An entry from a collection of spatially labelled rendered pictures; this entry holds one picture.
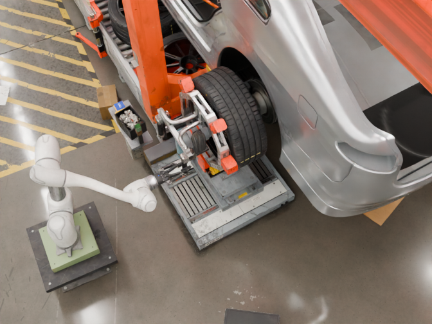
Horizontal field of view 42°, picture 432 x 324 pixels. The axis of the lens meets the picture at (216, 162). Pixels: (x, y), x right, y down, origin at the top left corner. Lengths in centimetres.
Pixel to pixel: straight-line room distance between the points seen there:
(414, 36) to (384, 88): 267
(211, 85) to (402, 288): 198
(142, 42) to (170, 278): 168
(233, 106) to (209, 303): 144
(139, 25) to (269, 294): 203
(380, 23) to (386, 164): 179
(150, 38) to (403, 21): 239
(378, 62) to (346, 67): 24
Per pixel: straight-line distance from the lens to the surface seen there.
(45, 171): 325
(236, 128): 338
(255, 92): 377
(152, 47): 355
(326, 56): 289
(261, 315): 366
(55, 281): 393
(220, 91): 342
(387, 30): 124
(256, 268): 412
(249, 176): 419
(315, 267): 417
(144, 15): 335
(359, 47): 395
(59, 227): 370
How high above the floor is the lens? 385
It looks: 58 degrees down
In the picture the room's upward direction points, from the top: 2 degrees counter-clockwise
